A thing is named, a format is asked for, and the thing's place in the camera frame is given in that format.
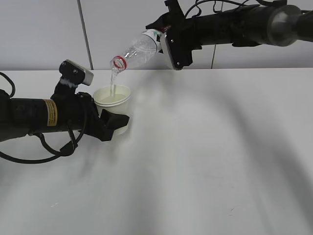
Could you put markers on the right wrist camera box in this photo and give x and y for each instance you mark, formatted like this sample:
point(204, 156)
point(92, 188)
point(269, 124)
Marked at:
point(176, 55)

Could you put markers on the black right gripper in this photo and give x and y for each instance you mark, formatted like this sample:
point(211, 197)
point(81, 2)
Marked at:
point(195, 32)

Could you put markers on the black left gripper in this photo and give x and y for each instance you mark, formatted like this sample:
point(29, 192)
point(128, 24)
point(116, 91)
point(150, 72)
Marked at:
point(79, 112)

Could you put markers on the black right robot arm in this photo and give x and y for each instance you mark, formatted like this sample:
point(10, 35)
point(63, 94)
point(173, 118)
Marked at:
point(276, 24)

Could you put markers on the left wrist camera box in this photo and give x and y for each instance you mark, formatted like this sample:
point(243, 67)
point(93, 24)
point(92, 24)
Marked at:
point(72, 75)

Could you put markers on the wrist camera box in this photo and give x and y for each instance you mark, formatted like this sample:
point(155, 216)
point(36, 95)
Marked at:
point(176, 55)
point(72, 75)

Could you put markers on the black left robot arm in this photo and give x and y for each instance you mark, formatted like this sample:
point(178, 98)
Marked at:
point(26, 116)

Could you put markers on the clear plastic water bottle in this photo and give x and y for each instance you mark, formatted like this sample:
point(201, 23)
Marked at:
point(142, 49)

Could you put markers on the white paper cup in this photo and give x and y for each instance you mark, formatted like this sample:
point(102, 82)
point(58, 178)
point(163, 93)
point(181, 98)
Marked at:
point(115, 99)

